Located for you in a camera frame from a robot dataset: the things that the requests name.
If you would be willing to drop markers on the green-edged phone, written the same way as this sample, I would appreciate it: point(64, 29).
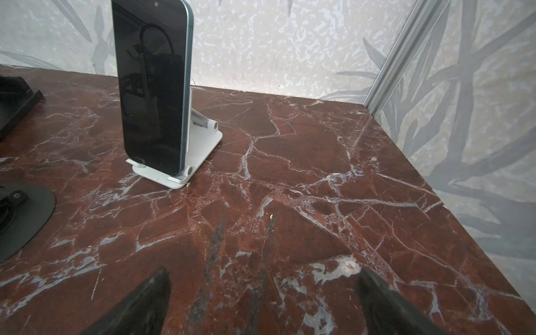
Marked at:
point(153, 43)

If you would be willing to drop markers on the black round-base phone stand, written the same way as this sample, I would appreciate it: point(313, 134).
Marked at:
point(25, 209)

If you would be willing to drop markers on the aluminium frame post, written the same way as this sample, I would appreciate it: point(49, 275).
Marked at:
point(422, 19)

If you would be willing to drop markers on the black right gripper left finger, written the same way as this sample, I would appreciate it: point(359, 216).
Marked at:
point(142, 311)

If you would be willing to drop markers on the black rear phone stand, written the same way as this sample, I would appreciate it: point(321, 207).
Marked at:
point(17, 99)

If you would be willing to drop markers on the white phone stand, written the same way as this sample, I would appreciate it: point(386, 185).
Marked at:
point(203, 137)

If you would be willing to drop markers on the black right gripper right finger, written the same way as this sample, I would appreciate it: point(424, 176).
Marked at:
point(386, 311)

